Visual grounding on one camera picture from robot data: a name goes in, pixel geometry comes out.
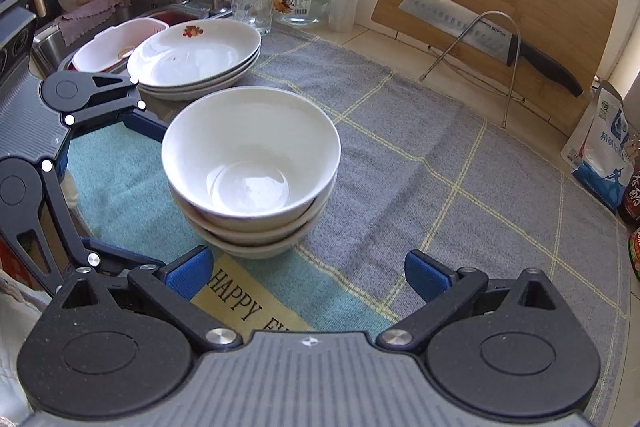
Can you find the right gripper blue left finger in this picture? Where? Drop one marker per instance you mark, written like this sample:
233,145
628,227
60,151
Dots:
190,273

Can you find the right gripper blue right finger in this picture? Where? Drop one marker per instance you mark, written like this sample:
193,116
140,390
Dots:
426,276

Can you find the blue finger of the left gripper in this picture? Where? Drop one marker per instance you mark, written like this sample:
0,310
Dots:
105,256
145,123

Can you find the white floral bowl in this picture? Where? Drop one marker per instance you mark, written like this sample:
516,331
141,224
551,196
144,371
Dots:
262,245

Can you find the white fruit plate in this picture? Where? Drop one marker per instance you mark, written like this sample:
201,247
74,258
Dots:
200,89
191,52

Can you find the white stained plate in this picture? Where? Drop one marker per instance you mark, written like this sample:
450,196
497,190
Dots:
200,81

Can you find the stainless steel sink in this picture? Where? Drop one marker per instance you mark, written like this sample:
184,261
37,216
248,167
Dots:
49,50

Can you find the white colander basket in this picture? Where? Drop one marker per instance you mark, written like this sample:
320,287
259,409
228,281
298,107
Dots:
115,43

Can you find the purple cleaning cloth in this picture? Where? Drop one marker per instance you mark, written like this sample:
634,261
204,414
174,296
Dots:
77,23

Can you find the grey blue checked towel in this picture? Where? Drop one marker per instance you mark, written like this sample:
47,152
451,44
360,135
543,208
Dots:
420,170

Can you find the red basin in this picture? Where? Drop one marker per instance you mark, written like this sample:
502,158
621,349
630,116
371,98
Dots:
167,16

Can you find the green lid sauce jar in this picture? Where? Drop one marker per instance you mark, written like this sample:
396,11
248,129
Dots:
634,252

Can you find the white blue salt bag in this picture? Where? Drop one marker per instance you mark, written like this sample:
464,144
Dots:
596,149

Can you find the dark vinegar bottle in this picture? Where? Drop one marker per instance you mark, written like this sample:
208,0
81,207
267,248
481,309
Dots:
629,209

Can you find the wire board rack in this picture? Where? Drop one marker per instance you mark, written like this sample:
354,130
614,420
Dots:
467,30

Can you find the black handled kitchen knife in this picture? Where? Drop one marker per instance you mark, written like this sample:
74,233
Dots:
488,37

